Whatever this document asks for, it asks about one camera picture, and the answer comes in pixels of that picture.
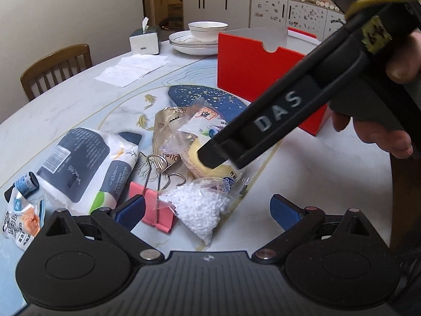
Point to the brown cardboard carton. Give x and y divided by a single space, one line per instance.
175 14

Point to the plain white cabinet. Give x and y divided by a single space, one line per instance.
213 8

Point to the white orange sachet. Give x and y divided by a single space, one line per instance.
19 220

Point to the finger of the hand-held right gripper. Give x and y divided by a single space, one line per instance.
217 153

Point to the small blue label bottle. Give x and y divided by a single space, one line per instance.
28 181

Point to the pink binder clip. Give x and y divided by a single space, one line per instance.
146 210

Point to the white navy tissue pack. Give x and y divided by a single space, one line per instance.
82 164

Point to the bag of white pellets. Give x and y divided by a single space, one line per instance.
197 209

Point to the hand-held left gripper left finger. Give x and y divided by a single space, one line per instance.
130 209

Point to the person's right hand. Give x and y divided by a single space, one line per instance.
371 135

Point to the white cabinet with stickers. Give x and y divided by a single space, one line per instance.
296 11

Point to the wooden chair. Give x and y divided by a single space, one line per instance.
56 69

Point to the red cardboard box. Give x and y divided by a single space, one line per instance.
243 69

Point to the white paper sheets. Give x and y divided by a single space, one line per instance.
131 69

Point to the green white tissue box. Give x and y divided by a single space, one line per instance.
143 41

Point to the brown snack packet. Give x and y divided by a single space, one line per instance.
166 121

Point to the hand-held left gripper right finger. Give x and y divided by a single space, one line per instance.
284 212

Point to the yellow cake clear packet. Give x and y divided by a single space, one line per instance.
194 158

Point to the white bowl gold rim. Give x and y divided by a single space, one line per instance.
208 29

